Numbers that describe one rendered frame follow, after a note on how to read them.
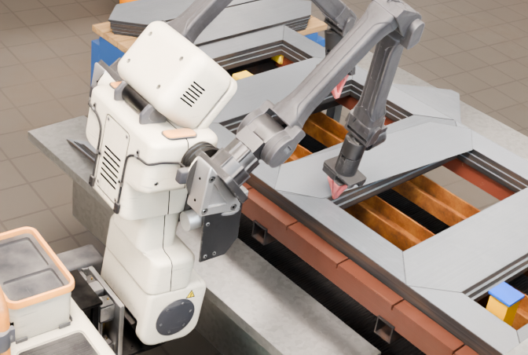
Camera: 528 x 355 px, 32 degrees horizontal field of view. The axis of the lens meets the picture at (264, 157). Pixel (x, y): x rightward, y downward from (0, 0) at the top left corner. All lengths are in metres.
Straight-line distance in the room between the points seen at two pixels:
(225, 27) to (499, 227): 1.32
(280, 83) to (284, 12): 0.61
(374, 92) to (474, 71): 3.26
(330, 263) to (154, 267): 0.46
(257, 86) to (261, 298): 0.81
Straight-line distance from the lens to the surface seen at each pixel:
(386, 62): 2.06
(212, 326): 2.72
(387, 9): 1.90
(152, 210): 2.00
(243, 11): 3.45
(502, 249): 2.39
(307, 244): 2.31
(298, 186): 2.44
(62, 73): 4.76
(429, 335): 2.14
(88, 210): 3.11
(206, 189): 1.81
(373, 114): 2.19
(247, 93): 2.85
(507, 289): 2.22
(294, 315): 2.31
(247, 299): 2.34
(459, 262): 2.30
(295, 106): 1.87
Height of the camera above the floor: 2.19
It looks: 32 degrees down
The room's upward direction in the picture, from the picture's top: 8 degrees clockwise
